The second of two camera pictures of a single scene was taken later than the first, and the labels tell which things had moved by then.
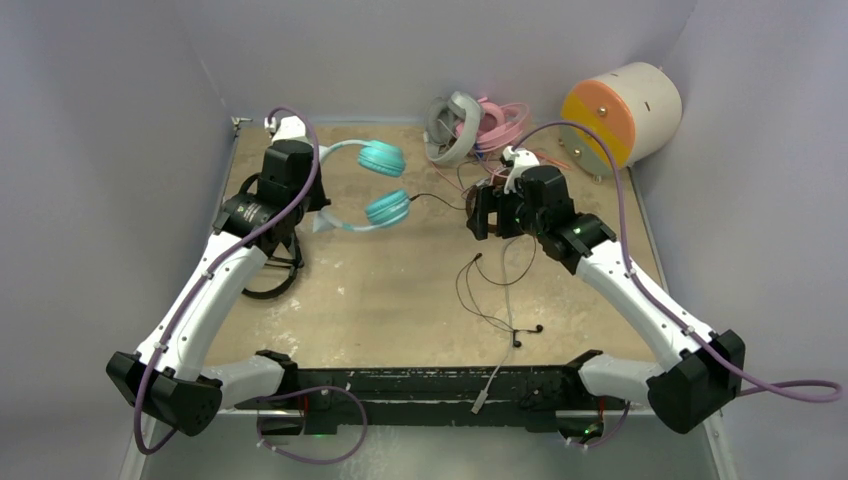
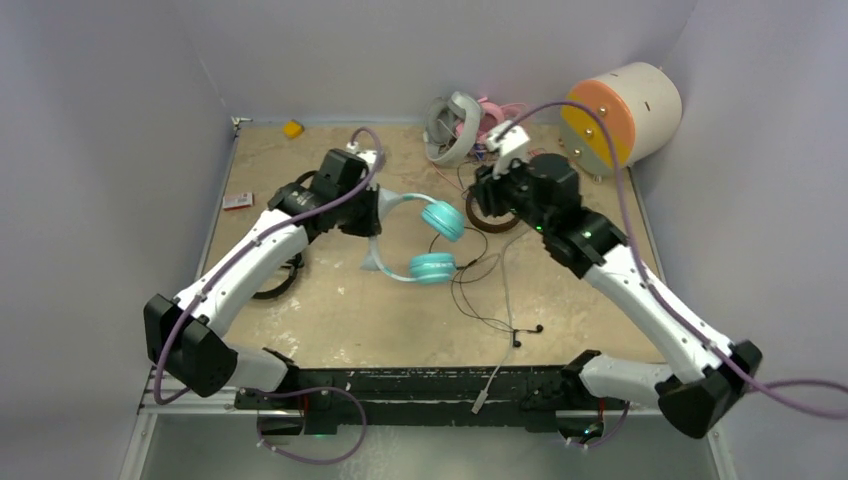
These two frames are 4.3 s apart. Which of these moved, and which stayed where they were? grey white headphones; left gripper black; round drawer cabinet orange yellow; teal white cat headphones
Moved: teal white cat headphones; left gripper black
Stayed: round drawer cabinet orange yellow; grey white headphones
